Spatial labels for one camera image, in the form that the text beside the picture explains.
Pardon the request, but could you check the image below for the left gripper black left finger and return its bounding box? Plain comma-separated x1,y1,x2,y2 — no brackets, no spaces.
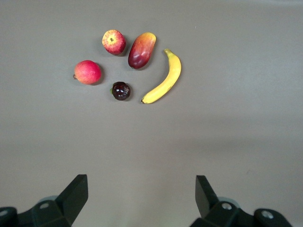
0,174,89,227

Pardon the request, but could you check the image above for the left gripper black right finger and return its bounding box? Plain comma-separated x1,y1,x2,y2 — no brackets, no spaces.
189,175,294,227

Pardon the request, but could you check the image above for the yellow banana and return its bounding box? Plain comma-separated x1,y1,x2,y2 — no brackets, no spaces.
141,48,182,105

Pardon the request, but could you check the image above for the red yellow apple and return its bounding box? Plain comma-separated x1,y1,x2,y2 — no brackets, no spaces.
102,29,126,56

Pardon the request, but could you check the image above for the red yellow mango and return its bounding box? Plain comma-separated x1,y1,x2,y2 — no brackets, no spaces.
127,32,157,70

